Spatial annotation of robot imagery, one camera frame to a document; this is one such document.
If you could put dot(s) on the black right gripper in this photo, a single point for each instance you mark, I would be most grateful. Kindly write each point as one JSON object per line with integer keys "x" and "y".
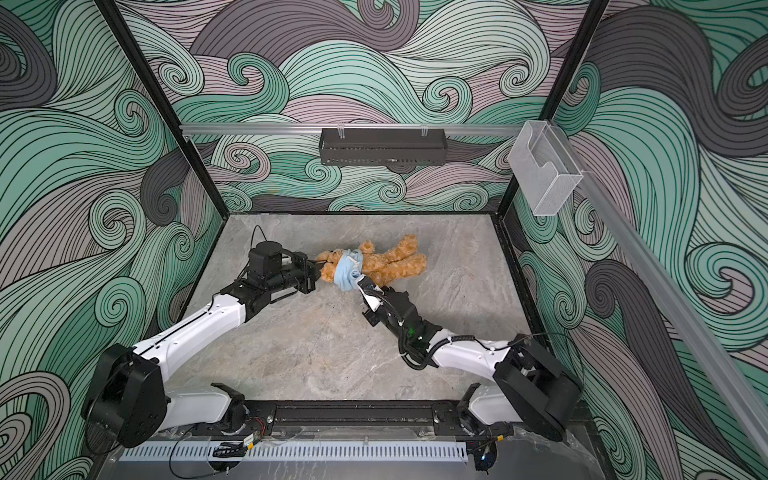
{"x": 370, "y": 315}

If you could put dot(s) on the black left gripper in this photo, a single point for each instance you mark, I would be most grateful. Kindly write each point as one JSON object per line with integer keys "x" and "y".
{"x": 308, "y": 268}

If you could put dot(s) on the light blue bear hoodie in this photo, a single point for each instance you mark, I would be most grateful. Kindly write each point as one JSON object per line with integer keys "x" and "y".
{"x": 348, "y": 269}

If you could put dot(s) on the brown teddy bear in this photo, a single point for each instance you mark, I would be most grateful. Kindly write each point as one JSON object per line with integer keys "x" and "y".
{"x": 401, "y": 261}

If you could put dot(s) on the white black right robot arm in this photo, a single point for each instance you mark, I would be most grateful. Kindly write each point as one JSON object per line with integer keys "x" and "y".
{"x": 530, "y": 385}

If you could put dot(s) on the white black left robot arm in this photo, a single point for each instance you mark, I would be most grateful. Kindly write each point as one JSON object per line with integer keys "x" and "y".
{"x": 127, "y": 397}

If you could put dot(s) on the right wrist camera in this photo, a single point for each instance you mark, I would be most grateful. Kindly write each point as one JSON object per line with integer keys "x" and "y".
{"x": 372, "y": 296}

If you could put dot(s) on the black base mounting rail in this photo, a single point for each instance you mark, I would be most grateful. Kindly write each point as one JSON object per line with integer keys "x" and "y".
{"x": 354, "y": 415}

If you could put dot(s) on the black perforated wall tray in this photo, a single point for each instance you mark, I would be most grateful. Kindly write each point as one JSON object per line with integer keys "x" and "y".
{"x": 383, "y": 148}

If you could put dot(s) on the aluminium back wall rail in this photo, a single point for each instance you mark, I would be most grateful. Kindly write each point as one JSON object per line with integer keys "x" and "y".
{"x": 275, "y": 128}

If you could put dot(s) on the aluminium wall rail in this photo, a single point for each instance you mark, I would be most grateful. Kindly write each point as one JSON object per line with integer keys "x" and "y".
{"x": 614, "y": 204}
{"x": 275, "y": 128}

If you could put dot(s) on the clear plastic wall holder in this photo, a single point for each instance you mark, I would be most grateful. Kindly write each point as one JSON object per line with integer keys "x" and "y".
{"x": 545, "y": 166}

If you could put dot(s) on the white slotted cable duct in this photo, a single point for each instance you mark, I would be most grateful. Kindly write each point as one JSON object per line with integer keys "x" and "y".
{"x": 376, "y": 451}

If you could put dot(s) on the aluminium right wall rail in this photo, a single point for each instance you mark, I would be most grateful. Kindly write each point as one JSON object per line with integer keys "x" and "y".
{"x": 614, "y": 204}

